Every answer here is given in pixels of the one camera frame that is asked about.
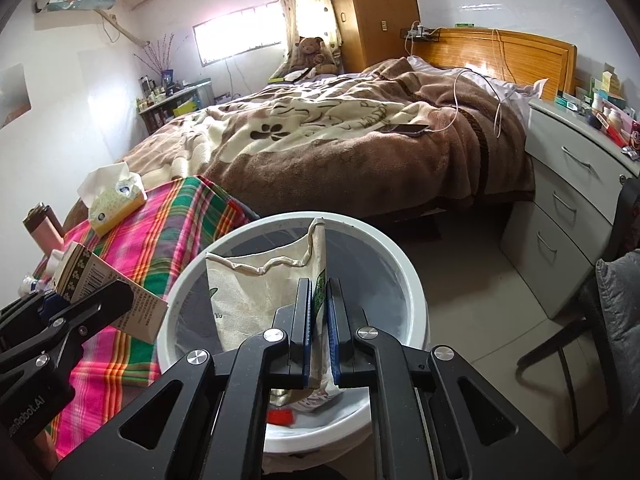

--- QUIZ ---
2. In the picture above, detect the floral window curtain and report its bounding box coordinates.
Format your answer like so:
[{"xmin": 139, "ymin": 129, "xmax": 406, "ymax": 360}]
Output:
[{"xmin": 277, "ymin": 0, "xmax": 342, "ymax": 75}]

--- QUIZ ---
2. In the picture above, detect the pink brown lidded mug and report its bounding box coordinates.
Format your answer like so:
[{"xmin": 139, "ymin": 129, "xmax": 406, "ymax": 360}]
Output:
[{"xmin": 23, "ymin": 203, "xmax": 65, "ymax": 256}]

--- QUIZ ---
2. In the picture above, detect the wooden bed headboard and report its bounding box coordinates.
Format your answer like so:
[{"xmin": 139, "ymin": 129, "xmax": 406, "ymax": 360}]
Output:
[{"xmin": 413, "ymin": 27, "xmax": 577, "ymax": 101}]

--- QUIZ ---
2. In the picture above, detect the white round trash bin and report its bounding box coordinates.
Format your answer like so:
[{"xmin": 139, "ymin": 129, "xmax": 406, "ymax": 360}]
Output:
[{"xmin": 156, "ymin": 210, "xmax": 431, "ymax": 456}]

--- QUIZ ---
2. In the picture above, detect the grey drawer nightstand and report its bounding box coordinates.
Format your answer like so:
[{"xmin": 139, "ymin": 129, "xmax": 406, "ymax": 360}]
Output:
[{"xmin": 500, "ymin": 99, "xmax": 639, "ymax": 318}]

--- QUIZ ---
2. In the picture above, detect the black chair with cushion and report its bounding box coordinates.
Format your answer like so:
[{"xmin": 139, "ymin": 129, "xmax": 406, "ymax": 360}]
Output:
[{"xmin": 516, "ymin": 178, "xmax": 639, "ymax": 453}]

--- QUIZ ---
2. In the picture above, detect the silver wall panel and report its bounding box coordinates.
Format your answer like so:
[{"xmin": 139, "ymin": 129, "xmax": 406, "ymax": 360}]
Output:
[{"xmin": 0, "ymin": 64, "xmax": 32, "ymax": 128}]

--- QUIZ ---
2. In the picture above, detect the white charging cable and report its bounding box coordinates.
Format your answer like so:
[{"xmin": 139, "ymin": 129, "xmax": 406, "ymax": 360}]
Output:
[{"xmin": 426, "ymin": 27, "xmax": 516, "ymax": 137}]

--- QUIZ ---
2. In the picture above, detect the orange wooden wardrobe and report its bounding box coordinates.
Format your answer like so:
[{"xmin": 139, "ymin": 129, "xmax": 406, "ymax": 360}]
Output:
[{"xmin": 331, "ymin": 0, "xmax": 419, "ymax": 73}]

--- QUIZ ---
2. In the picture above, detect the cluttered grey shelf desk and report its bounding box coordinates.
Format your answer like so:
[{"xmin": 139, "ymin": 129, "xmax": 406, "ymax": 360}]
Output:
[{"xmin": 138, "ymin": 78, "xmax": 215, "ymax": 134}]

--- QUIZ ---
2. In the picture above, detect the cola plastic bottle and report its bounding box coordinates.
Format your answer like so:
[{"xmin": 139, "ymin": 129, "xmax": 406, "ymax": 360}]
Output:
[{"xmin": 267, "ymin": 389, "xmax": 295, "ymax": 427}]

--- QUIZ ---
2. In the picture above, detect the yellow tissue pack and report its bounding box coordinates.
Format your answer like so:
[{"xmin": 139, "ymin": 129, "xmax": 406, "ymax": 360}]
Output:
[{"xmin": 78, "ymin": 162, "xmax": 148, "ymax": 237}]

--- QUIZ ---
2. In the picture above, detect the white plastic bottle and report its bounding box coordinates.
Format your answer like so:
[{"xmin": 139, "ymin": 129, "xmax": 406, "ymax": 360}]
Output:
[{"xmin": 17, "ymin": 274, "xmax": 51, "ymax": 298}]

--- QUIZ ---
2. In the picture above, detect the dried branch vase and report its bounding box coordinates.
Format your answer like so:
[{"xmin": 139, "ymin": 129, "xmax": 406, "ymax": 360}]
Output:
[{"xmin": 134, "ymin": 34, "xmax": 175, "ymax": 89}]

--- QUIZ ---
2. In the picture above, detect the brown teddy bear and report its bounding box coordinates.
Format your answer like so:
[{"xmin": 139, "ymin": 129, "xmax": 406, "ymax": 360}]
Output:
[{"xmin": 291, "ymin": 37, "xmax": 338, "ymax": 75}]

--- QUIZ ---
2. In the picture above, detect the black smartphone on bed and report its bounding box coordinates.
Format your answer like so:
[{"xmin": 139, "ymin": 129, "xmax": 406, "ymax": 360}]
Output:
[{"xmin": 378, "ymin": 124, "xmax": 431, "ymax": 138}]

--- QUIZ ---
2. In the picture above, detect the white barcode carton box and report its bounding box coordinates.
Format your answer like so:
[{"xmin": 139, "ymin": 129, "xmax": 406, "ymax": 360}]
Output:
[{"xmin": 52, "ymin": 242, "xmax": 167, "ymax": 344}]

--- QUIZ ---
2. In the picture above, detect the brown beige floral blanket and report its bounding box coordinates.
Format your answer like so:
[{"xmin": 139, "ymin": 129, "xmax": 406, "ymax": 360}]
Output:
[{"xmin": 62, "ymin": 56, "xmax": 536, "ymax": 221}]

